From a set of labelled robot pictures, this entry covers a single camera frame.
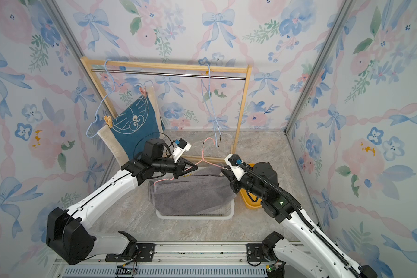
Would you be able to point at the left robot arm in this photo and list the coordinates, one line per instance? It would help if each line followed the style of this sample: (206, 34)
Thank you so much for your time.
(68, 230)

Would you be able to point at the orange clothespin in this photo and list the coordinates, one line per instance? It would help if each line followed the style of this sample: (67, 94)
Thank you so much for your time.
(108, 121)

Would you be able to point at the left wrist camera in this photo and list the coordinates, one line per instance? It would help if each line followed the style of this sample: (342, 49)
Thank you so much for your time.
(181, 147)

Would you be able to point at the dark teal patterned towel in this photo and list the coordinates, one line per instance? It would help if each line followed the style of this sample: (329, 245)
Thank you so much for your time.
(134, 143)

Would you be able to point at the yellow plastic tray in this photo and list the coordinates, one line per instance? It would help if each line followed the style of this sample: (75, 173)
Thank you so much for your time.
(251, 201)

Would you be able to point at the wooden clothes rack frame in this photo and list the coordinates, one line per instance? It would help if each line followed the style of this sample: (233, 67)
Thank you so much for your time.
(157, 68)

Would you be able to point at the pink wire hanger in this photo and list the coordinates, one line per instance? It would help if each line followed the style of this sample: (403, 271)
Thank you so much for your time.
(203, 158)

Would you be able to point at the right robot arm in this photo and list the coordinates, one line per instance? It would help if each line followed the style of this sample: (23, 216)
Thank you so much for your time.
(323, 258)

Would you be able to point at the light blue wire hanger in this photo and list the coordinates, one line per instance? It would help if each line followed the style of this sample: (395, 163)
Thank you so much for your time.
(209, 90)

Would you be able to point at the metal hanging rod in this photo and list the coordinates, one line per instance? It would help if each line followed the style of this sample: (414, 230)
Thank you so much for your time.
(118, 71)

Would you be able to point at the white perforated plastic basket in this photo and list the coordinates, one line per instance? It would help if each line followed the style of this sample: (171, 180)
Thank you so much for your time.
(198, 215)

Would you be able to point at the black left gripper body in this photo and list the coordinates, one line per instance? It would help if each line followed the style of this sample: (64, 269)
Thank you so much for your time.
(178, 168)

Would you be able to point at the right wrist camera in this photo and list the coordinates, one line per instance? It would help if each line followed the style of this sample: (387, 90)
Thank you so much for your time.
(234, 162)

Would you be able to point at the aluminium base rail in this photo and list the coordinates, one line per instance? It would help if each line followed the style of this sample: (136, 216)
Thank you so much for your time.
(199, 260)

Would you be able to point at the pink clothespin on teal towel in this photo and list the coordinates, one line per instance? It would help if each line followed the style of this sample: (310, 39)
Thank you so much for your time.
(143, 92)

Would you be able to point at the beige towel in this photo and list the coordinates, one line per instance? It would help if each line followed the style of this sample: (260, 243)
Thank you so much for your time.
(109, 139)

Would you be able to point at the grey terry towel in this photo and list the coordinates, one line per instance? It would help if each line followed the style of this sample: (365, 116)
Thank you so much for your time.
(191, 193)

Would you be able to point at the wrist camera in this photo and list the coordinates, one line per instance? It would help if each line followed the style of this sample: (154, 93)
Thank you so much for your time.
(234, 162)
(181, 147)

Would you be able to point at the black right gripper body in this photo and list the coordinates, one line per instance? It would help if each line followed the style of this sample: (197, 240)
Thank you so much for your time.
(237, 185)

